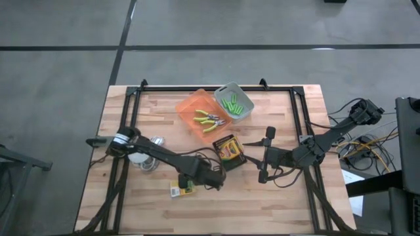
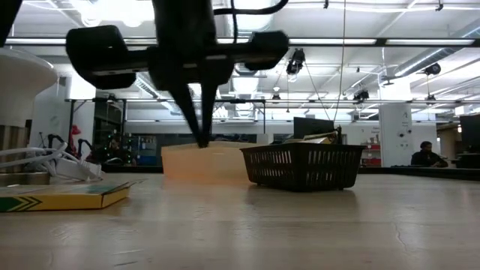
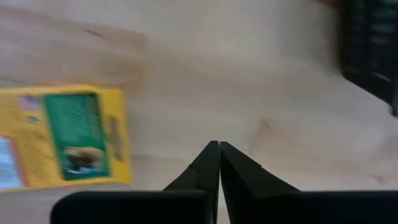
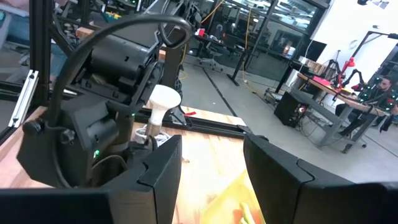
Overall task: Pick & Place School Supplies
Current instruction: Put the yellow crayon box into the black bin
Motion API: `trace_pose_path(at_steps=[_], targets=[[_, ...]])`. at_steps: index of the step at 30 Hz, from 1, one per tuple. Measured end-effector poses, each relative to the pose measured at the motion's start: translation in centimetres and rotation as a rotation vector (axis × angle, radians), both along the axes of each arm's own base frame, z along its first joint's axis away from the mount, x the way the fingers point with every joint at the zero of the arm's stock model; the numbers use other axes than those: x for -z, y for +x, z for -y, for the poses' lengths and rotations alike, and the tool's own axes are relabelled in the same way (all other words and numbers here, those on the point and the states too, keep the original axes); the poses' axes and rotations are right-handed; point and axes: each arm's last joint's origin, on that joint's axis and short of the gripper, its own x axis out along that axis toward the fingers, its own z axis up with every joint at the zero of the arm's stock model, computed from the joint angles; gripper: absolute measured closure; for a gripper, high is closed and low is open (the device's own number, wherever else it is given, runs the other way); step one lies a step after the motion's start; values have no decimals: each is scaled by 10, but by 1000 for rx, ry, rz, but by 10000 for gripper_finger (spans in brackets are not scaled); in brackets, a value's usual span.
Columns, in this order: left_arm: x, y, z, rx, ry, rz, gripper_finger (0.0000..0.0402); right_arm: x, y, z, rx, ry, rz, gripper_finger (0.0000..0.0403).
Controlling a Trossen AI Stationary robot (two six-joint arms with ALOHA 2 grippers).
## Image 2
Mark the yellow red crayon box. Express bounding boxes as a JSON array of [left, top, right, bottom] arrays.
[[303, 130, 338, 145]]

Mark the black desk monitor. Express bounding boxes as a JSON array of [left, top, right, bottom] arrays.
[[459, 113, 480, 155]]

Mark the orange translucent plastic bin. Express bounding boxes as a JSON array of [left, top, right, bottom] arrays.
[[160, 140, 264, 185]]

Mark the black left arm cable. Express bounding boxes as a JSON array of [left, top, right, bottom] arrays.
[[212, 0, 290, 45]]

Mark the black metal rack frame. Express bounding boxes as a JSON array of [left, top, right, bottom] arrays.
[[64, 97, 268, 153]]

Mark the black monitor back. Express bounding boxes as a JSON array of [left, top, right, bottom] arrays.
[[292, 116, 343, 146]]

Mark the white dome lamp wooden base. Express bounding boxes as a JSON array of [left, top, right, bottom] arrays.
[[0, 47, 60, 187]]

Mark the black ceiling camera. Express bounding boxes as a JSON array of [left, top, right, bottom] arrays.
[[424, 61, 443, 77], [285, 47, 306, 76], [352, 88, 371, 103]]

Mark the red desk lamp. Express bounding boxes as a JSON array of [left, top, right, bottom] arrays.
[[70, 124, 83, 157]]

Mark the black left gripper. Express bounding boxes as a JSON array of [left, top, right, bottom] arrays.
[[65, 24, 290, 149]]

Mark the black plastic mesh basket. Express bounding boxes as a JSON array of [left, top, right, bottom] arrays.
[[239, 142, 367, 194]]

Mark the white coiled power cable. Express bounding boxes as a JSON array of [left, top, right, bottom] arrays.
[[0, 141, 105, 182]]

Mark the person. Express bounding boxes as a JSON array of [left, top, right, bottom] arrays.
[[95, 137, 131, 166], [409, 140, 450, 169]]

